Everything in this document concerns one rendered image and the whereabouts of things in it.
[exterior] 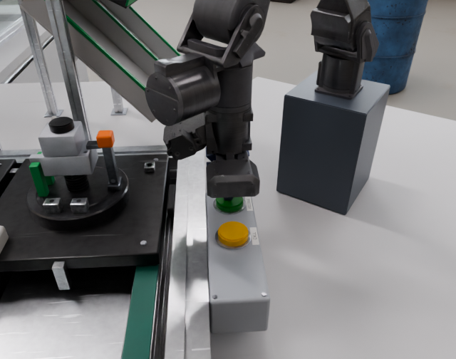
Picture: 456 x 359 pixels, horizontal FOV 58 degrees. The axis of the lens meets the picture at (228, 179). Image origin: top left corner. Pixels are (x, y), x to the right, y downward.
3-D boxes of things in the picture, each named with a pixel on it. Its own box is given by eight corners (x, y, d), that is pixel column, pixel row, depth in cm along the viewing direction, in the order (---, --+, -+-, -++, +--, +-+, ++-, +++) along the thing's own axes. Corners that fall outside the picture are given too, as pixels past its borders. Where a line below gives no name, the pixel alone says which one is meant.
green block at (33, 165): (49, 191, 58) (40, 162, 55) (47, 196, 57) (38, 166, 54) (40, 191, 58) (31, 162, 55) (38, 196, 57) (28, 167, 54)
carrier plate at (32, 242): (169, 163, 72) (168, 152, 71) (159, 265, 52) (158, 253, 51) (28, 167, 70) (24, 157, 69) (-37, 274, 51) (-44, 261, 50)
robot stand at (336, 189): (368, 178, 84) (391, 84, 72) (345, 216, 74) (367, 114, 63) (305, 159, 90) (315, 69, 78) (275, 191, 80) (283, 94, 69)
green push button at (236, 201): (241, 200, 63) (241, 189, 62) (244, 217, 60) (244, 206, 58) (215, 201, 63) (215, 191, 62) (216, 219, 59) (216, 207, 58)
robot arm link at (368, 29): (332, 46, 71) (338, 8, 68) (380, 58, 66) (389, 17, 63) (309, 55, 67) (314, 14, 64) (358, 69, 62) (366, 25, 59)
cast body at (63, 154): (98, 157, 59) (89, 112, 55) (92, 175, 55) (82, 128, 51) (38, 159, 58) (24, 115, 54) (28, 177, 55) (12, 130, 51)
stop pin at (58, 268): (73, 282, 53) (65, 260, 51) (70, 290, 52) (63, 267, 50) (61, 283, 53) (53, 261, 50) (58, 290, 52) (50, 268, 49)
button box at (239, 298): (249, 219, 67) (250, 188, 64) (268, 332, 50) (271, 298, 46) (206, 221, 67) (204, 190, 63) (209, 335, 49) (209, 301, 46)
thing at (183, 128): (213, 99, 54) (162, 102, 54) (216, 124, 48) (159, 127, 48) (214, 139, 57) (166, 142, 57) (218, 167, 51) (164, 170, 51)
